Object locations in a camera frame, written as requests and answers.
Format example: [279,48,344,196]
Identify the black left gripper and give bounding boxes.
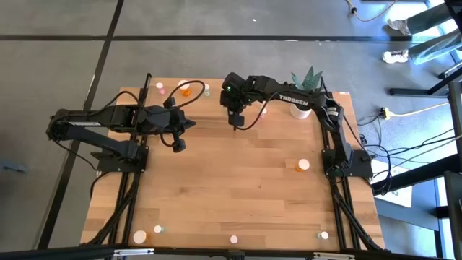
[142,105,197,137]

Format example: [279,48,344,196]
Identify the wooden shelf with black legs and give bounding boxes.
[139,71,235,130]

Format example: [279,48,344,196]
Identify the green plant in white pot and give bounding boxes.
[289,66,325,121]

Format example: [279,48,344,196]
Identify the person's white shoe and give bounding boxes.
[382,49,410,65]

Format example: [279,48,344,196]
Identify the person's grey shoe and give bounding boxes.
[387,18,412,36]

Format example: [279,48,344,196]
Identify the black desk foot bar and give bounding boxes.
[388,66,462,98]

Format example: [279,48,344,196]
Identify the white floor sheet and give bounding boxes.
[370,158,414,209]

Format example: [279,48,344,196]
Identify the black diagonal desk beam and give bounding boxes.
[371,153,462,198]

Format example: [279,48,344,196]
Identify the person's leg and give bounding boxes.
[407,2,453,35]
[407,30,462,66]

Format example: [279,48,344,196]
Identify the dark desk panel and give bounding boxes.
[443,79,462,260]

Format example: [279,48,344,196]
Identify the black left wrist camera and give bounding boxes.
[171,138,187,154]

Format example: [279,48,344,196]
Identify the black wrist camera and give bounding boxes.
[227,112,246,131]
[171,138,187,154]

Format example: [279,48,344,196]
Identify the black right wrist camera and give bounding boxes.
[227,112,246,131]

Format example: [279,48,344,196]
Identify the black camera cable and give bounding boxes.
[158,79,206,109]
[236,94,275,131]

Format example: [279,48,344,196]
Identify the black aluminium frame rails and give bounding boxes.
[319,92,385,252]
[84,77,152,250]

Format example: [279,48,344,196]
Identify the silver frame bracket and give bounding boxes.
[313,251,357,260]
[113,248,155,257]

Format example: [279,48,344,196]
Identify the tan cable with black plug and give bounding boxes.
[344,0,400,22]

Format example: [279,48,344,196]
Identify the black floor cable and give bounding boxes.
[360,128,462,152]
[375,115,395,196]

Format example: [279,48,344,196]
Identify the pale yellow power cable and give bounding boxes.
[391,102,450,118]

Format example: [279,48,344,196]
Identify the black frame beam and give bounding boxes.
[0,243,462,260]

